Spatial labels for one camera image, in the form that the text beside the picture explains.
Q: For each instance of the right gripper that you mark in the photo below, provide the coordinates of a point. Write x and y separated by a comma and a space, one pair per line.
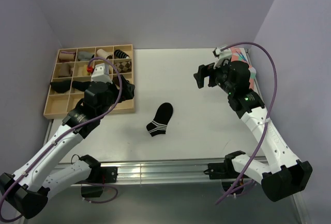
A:
205, 71

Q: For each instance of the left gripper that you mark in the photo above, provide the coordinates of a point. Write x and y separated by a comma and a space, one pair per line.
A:
127, 92

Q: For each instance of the black sock with white stripes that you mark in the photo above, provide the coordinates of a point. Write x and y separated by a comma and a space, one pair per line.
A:
159, 124

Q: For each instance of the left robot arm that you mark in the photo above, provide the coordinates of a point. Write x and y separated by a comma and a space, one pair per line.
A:
29, 188

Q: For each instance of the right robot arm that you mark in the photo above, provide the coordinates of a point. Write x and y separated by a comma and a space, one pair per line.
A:
285, 174

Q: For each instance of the brown checkered rolled sock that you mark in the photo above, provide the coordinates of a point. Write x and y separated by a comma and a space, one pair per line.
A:
123, 66

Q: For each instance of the black white striped rolled sock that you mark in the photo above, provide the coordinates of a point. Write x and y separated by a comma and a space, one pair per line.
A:
121, 54

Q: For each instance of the pink patterned sock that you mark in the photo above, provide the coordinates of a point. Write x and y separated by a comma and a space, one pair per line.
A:
239, 54

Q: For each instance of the white rolled sock top row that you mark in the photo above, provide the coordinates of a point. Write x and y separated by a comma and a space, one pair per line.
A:
104, 54

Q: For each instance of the wooden compartment tray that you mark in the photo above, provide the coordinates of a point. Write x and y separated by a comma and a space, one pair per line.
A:
58, 105

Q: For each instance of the brown grey rolled sock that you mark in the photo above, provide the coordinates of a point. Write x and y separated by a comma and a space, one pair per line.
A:
64, 71

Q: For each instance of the black rolled sock left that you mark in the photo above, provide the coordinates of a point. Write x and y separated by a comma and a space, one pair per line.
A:
61, 87

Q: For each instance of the beige rolled sock purple trim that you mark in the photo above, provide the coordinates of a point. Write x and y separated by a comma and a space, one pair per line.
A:
66, 56

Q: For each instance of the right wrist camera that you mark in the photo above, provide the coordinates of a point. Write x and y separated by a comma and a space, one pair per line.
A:
221, 53

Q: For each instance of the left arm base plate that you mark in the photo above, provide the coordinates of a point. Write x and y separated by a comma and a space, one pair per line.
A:
109, 174

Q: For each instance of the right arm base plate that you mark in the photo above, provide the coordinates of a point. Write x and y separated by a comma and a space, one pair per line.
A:
216, 171

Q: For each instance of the aluminium rail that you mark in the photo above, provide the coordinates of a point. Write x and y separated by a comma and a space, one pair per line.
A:
160, 171

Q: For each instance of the black box under rail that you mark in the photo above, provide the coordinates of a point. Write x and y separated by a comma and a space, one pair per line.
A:
91, 191

